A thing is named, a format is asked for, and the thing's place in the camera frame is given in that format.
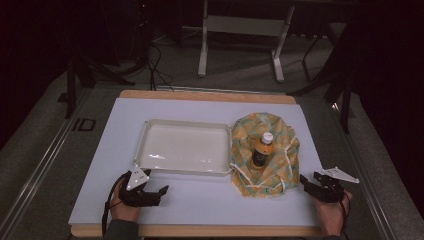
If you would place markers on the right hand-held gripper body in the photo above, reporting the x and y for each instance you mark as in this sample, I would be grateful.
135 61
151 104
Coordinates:
328 191

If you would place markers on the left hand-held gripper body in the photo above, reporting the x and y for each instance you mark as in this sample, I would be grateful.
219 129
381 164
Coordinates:
140 197

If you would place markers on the yellow patterned cloth bag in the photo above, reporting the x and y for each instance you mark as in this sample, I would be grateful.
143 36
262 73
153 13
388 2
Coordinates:
283 166

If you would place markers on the white plastic tray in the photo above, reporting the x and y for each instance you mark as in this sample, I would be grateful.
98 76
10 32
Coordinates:
183 146

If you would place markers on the orange drink bottle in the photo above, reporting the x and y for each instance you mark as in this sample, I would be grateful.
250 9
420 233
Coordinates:
262 151

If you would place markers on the person's left hand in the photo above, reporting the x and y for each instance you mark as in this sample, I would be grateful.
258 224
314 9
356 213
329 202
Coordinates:
125 210

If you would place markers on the person's right hand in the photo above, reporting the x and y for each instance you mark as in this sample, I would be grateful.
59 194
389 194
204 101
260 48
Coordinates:
331 215

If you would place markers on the white board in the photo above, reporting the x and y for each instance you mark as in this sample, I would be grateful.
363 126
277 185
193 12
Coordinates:
186 203

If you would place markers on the wooden table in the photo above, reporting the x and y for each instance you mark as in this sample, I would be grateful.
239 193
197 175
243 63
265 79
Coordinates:
200 230

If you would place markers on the black metal stand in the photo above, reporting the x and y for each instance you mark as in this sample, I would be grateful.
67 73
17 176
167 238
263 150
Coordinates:
345 100
71 86

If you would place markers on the metal floor rail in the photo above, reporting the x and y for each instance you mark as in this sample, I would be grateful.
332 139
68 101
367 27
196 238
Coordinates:
40 170
366 186

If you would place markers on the white metal desk frame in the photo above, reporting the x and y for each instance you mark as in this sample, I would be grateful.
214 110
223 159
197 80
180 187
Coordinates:
245 25

